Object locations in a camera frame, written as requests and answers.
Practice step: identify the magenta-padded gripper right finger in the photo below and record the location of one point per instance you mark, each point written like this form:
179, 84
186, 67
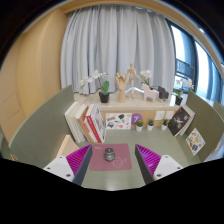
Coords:
151, 164

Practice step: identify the wooden artist mannequin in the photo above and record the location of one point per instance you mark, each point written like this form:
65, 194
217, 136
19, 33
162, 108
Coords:
132, 76

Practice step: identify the pink wooden horse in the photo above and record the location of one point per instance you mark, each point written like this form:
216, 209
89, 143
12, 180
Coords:
149, 93

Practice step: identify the maroon mouse pad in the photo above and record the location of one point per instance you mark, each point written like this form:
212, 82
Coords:
123, 156

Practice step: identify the red-spined book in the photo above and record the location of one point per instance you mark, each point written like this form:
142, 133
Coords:
90, 125

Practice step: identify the tan-cover book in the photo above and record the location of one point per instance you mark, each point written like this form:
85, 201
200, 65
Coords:
81, 121

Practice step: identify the black-cover book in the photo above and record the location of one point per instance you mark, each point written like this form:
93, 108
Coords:
178, 121

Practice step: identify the dark-framed window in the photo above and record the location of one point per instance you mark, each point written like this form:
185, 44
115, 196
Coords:
183, 50

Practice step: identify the white illustrated sticker card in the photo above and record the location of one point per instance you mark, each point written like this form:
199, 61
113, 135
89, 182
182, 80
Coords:
118, 121

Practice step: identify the black wooden horse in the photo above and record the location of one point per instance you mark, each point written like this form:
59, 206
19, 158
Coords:
163, 93

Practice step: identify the thick white book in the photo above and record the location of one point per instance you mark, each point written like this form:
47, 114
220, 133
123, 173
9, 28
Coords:
71, 120

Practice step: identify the green desk partition panel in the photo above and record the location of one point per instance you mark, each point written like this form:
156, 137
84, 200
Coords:
208, 120
40, 130

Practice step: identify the small plant in white pot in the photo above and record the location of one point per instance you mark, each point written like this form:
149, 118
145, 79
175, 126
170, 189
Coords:
139, 128
150, 127
164, 127

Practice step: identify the wooden hand model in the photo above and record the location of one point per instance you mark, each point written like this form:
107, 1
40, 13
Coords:
121, 86

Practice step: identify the light grey curtain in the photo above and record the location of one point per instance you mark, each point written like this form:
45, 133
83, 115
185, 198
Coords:
116, 40

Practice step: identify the round purple number sign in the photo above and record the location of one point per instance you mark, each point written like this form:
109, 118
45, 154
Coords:
136, 118

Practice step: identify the beige booklet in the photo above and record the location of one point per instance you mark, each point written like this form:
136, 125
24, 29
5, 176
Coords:
68, 146

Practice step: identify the dark grey computer mouse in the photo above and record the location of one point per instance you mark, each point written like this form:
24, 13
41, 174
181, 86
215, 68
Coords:
109, 154

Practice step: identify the white books stack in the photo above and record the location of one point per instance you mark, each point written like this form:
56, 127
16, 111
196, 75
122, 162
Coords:
190, 118

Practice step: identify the white orchid in black pot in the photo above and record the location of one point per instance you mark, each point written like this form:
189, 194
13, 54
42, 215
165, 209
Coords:
104, 97
178, 100
145, 74

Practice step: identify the light wooden ledge shelf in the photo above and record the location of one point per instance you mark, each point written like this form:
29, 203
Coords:
133, 105

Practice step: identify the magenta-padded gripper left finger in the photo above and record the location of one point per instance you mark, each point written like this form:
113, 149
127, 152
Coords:
75, 165

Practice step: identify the colourful illustrated picture book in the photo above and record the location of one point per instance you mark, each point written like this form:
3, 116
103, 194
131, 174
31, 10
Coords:
195, 141

